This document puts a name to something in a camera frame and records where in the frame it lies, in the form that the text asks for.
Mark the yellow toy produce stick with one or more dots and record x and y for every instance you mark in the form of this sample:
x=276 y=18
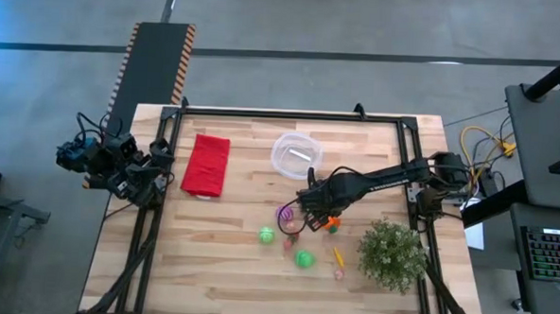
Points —
x=339 y=257

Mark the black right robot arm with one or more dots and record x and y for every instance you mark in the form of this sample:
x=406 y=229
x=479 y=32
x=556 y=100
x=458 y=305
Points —
x=383 y=178

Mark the green potted artificial plant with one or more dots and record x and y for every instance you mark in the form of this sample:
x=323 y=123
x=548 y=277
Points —
x=391 y=256

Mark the small pink toy produce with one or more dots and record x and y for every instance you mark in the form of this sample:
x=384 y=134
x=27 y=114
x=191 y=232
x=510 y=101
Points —
x=339 y=274

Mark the black mat with orange stripes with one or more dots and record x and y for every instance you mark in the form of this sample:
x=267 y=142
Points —
x=154 y=61

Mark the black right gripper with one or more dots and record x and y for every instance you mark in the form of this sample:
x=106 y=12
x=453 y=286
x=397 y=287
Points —
x=323 y=197

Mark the clear round plastic tupperware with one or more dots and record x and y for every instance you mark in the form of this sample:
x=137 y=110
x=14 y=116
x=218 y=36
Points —
x=284 y=164

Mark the grey desk under keyboard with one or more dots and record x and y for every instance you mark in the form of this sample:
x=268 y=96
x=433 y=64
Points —
x=543 y=301

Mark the orange toy carrot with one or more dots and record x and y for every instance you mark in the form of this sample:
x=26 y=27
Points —
x=332 y=223

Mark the grey desk with black pole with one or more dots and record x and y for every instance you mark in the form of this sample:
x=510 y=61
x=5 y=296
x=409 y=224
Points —
x=540 y=149

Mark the small green toy ball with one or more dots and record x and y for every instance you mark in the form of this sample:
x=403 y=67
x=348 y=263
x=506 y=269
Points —
x=266 y=235

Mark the small peach toy fruit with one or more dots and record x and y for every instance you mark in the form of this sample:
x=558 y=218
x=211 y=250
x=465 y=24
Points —
x=290 y=226

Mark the large green toy ball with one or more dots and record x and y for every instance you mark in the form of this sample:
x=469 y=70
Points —
x=305 y=259

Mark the black aluminium table frame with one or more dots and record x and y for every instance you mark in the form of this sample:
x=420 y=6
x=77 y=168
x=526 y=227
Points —
x=286 y=114

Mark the red folded cloth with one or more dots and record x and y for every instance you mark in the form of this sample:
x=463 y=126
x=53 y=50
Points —
x=206 y=165

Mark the purple striped toy ball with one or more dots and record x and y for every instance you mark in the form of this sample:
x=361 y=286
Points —
x=285 y=213

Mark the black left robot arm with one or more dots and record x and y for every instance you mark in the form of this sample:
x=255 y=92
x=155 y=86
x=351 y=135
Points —
x=114 y=161

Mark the rainbow backlit keyboard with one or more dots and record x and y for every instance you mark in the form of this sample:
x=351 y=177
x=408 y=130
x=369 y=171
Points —
x=552 y=254

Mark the white paper sheet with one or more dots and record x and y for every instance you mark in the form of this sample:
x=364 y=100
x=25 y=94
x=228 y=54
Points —
x=475 y=235

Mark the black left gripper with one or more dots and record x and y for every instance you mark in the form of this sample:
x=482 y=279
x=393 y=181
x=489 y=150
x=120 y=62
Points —
x=137 y=170

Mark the small red toy fruit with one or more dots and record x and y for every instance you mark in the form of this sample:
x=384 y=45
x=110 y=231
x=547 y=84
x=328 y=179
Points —
x=288 y=245

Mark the black power strip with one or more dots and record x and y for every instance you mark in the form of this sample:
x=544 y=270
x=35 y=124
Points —
x=488 y=181

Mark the dark side table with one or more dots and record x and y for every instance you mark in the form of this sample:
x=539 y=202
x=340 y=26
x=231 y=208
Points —
x=3 y=206

